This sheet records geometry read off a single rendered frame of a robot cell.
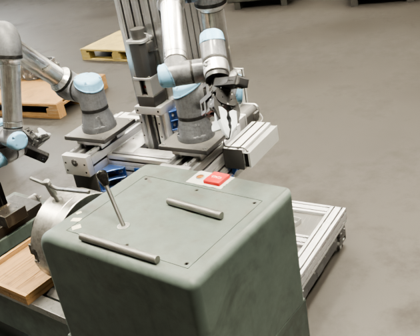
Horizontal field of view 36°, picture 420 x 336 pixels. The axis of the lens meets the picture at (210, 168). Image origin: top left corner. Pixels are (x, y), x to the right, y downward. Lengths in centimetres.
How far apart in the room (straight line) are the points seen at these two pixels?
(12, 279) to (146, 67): 95
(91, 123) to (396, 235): 197
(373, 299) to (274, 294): 158
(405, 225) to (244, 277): 235
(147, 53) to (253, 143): 55
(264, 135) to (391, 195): 177
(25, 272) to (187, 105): 86
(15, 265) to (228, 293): 109
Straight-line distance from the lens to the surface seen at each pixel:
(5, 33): 254
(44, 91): 702
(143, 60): 258
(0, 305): 255
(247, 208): 178
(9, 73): 254
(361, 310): 335
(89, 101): 271
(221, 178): 194
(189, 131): 244
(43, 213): 211
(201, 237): 169
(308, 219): 368
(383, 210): 411
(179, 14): 216
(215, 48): 189
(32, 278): 243
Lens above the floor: 216
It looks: 26 degrees down
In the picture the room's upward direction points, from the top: 10 degrees counter-clockwise
